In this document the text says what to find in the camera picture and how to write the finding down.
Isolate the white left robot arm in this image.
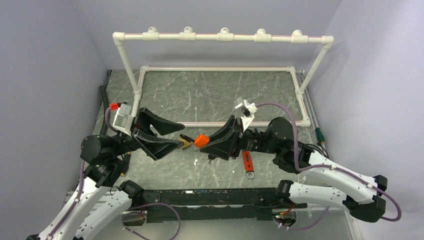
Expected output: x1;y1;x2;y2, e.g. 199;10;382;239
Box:
29;105;185;240

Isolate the purple cable loop left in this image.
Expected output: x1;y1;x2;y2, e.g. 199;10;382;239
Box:
121;202;182;240

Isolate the black coiled cable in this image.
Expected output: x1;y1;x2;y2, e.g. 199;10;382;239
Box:
309;143;330;160

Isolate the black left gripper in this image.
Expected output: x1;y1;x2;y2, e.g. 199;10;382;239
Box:
111;106;185;159

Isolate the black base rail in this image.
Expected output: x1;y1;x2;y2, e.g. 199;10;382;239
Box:
132;187;307;223

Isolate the green handled screwdriver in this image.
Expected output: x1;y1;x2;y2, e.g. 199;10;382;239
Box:
314;127;326;146

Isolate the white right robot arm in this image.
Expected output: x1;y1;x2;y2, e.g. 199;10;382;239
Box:
194;115;388;223

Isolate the orange black screwdriver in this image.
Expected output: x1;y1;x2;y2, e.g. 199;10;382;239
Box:
121;152;132;175

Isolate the white PVC pipe frame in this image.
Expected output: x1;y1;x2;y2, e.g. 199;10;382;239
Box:
112;26;335;129

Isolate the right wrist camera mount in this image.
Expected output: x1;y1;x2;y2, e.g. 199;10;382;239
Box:
234;97;258;132

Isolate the black key bunch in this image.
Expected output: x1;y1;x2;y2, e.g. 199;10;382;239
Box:
208;154;216;164

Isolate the red handled adjustable wrench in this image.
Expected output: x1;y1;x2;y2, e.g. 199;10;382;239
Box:
242;150;255;180

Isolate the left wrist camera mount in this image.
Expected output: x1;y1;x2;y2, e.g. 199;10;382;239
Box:
105;102;135;136

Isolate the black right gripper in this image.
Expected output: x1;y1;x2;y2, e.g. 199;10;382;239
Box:
200;115;280;160

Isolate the small orange black padlock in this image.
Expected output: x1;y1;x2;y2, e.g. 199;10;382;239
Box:
193;134;210;148

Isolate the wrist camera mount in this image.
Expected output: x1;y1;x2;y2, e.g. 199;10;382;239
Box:
105;102;135;136
234;97;258;132

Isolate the brass padlock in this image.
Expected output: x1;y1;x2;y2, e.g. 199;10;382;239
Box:
178;134;195;150

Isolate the black corrugated hose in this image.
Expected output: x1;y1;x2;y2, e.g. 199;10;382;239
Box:
97;70;113;137

